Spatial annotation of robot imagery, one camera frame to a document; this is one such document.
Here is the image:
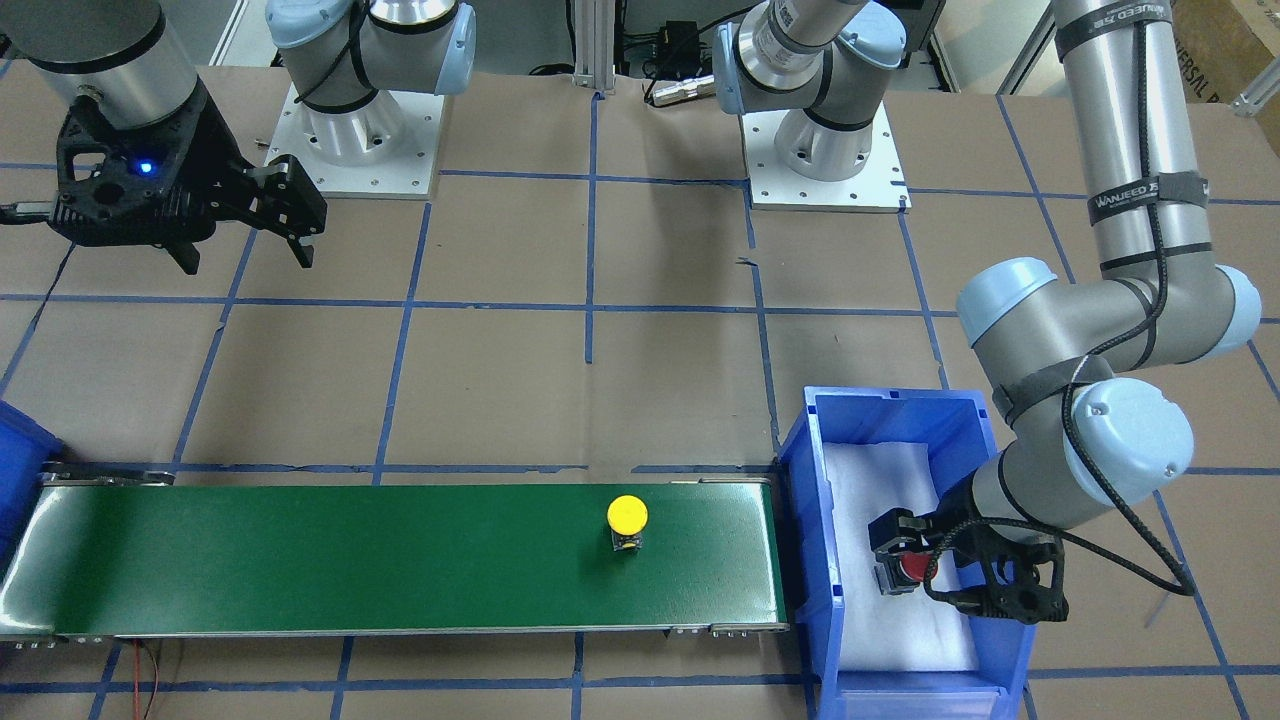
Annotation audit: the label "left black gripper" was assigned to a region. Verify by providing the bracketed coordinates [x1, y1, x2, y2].
[868, 509, 1069, 625]

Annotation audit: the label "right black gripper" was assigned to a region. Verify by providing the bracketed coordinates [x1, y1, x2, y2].
[47, 79, 328, 275]

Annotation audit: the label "red push button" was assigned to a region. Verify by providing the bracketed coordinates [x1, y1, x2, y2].
[876, 552, 937, 596]

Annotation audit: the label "yellow push button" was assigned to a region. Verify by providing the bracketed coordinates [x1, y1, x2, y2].
[605, 495, 649, 552]

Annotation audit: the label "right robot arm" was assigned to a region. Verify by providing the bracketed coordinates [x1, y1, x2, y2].
[3, 1, 477, 275]

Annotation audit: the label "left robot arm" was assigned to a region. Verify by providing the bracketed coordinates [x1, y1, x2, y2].
[868, 1, 1262, 624]

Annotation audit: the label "white foam pad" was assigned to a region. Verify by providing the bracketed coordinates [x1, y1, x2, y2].
[823, 442, 979, 673]

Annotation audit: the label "blue plastic bin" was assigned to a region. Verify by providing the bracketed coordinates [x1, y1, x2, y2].
[1, 402, 63, 574]
[781, 387, 1036, 719]

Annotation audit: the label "green conveyor belt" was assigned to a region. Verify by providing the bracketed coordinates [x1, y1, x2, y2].
[3, 480, 788, 642]

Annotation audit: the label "silver metal connector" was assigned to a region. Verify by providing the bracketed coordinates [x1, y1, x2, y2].
[648, 76, 717, 108]

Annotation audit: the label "cardboard box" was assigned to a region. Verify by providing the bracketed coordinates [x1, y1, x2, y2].
[1172, 1, 1279, 102]

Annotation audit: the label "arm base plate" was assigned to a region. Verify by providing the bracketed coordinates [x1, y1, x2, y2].
[740, 102, 913, 213]
[266, 87, 449, 201]

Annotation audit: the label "aluminium profile post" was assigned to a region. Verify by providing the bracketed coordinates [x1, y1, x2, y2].
[568, 1, 625, 95]

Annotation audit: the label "red black wire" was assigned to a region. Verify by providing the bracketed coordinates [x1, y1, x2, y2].
[128, 641, 161, 720]

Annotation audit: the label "black cables bundle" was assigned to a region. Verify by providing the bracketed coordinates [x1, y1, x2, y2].
[525, 18, 741, 91]

